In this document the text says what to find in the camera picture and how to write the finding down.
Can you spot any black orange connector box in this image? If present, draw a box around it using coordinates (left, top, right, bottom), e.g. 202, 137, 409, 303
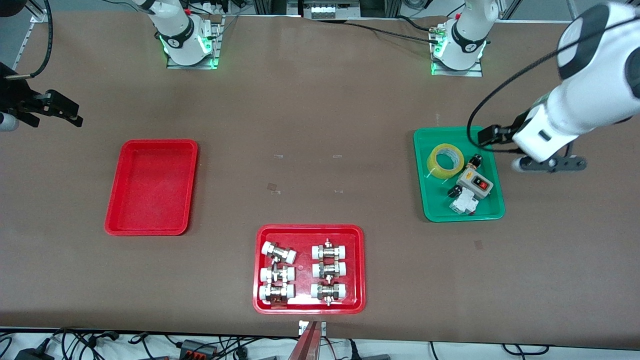
179, 339, 219, 359

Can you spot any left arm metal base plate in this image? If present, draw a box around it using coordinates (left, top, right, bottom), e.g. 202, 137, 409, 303
431, 54, 484, 78

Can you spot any white circuit breaker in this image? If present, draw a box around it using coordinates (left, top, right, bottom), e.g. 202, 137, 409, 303
448, 191, 478, 216

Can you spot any aluminium table side rail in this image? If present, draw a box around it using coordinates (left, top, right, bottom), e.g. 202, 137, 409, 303
10, 0, 51, 71

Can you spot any black power adapter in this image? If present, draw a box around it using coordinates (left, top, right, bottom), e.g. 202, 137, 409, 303
14, 346, 55, 360

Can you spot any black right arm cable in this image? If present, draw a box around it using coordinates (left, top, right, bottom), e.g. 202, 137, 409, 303
30, 0, 54, 79

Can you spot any green plastic tray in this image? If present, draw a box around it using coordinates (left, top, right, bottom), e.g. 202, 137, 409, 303
413, 126, 506, 223

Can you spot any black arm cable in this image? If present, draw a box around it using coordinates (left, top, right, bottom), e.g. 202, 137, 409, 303
468, 14, 640, 153
30, 0, 54, 79

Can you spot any red tray holding fittings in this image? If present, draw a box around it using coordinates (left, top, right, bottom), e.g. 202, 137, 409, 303
252, 224, 367, 315

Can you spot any grey on-off switch box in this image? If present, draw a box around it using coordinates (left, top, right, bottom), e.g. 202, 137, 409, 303
457, 167, 494, 200

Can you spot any black floor cable bundle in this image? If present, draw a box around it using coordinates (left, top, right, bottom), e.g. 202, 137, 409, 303
50, 327, 151, 360

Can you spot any yellow packing tape roll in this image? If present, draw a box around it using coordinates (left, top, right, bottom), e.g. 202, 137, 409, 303
427, 143, 465, 180

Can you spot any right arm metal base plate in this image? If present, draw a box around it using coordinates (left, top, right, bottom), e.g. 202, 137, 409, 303
166, 15, 225, 70

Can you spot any small metal label plate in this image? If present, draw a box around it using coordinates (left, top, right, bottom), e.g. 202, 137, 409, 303
298, 320, 327, 336

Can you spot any red metal post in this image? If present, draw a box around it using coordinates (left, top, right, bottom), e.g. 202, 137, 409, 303
287, 321, 321, 360

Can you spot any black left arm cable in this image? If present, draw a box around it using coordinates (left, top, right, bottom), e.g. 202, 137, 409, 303
468, 14, 640, 153

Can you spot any aluminium frame with power strip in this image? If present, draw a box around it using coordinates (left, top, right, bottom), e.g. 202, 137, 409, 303
252, 0, 402, 21

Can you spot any black cable lying on table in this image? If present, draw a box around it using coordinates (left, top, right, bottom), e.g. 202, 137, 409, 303
345, 15, 443, 45

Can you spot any white capped metal pipe fitting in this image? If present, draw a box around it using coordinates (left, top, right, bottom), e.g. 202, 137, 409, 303
311, 239, 349, 261
310, 280, 348, 306
259, 265, 297, 284
258, 283, 296, 305
261, 241, 298, 265
311, 260, 348, 280

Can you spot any empty red plastic tray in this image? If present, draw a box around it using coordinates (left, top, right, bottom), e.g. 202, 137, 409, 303
104, 139, 199, 237

